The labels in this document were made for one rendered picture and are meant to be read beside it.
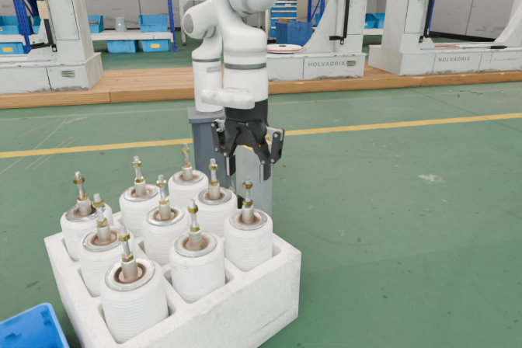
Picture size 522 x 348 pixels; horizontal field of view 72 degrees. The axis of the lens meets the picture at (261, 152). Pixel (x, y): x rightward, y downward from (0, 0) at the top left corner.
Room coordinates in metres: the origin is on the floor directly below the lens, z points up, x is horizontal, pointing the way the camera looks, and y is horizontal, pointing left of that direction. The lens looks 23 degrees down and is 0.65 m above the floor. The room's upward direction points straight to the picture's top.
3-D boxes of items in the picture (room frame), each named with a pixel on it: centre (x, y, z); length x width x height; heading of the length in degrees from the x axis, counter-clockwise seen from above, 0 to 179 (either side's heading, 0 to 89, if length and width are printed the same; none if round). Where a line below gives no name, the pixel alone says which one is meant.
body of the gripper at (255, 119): (0.59, 0.03, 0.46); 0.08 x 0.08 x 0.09
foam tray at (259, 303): (0.61, 0.19, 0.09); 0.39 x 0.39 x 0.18; 40
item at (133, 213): (0.70, 0.27, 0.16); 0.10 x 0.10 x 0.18
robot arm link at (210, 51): (1.18, 0.18, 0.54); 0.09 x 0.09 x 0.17; 44
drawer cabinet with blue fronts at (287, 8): (6.46, -0.31, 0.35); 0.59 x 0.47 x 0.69; 12
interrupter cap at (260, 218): (0.59, 0.03, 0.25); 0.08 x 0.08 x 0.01
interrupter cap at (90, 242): (0.53, 0.28, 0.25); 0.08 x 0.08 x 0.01
